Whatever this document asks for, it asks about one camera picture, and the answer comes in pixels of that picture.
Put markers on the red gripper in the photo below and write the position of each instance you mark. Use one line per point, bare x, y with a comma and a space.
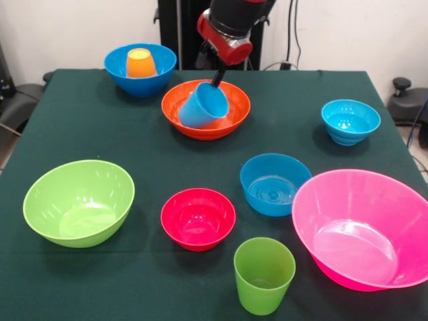
227, 50

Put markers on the blue cup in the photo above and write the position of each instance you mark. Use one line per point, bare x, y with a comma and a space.
204, 107

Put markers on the orange-red bowl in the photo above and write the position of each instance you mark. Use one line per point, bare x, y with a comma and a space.
237, 110

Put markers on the orange cup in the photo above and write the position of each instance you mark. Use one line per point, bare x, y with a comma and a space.
141, 65

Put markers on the large blue bowl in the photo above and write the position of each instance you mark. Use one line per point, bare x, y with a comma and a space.
140, 87

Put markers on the dark green tablecloth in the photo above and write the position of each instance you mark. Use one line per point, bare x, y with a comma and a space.
150, 167

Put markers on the blue flat-bottomed bowl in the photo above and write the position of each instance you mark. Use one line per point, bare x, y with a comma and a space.
267, 187

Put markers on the small light blue ribbed bowl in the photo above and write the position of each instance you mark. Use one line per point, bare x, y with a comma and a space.
354, 117

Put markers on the small pink-red bowl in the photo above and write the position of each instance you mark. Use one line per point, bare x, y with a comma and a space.
197, 220

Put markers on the green bowl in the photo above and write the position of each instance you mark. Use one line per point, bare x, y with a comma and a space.
77, 204

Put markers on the black equipment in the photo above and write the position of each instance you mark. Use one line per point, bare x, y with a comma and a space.
5, 77

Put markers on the green cup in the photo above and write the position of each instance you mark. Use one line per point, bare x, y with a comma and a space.
264, 277

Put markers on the large pink bowl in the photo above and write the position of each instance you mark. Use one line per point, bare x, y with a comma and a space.
361, 227

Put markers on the black pedestal foot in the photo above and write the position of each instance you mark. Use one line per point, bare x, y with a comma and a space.
408, 100
23, 97

